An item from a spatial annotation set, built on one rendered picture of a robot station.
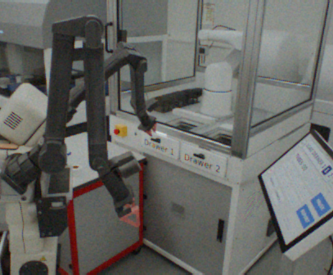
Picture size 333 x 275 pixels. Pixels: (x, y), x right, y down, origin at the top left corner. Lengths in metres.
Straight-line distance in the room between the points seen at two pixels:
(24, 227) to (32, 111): 0.44
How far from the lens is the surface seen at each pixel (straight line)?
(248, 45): 1.66
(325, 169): 1.30
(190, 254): 2.32
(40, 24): 2.43
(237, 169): 1.82
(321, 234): 1.16
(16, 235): 1.36
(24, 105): 1.15
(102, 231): 2.19
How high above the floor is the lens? 1.66
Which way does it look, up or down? 22 degrees down
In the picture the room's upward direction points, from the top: 2 degrees clockwise
